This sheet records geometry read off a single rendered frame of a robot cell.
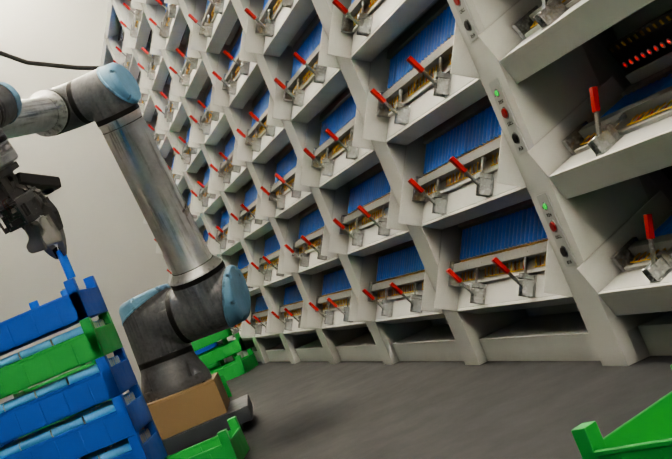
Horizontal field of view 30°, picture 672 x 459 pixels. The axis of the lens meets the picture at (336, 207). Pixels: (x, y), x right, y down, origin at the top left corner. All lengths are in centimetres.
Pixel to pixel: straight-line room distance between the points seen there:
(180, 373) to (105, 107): 71
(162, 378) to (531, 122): 160
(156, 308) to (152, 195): 31
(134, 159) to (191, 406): 64
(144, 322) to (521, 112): 159
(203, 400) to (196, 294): 27
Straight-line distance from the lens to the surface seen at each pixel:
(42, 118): 308
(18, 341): 247
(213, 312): 322
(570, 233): 195
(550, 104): 197
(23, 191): 259
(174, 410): 324
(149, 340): 329
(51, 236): 258
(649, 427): 138
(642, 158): 169
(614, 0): 161
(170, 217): 319
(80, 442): 247
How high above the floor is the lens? 34
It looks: 2 degrees up
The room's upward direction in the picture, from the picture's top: 23 degrees counter-clockwise
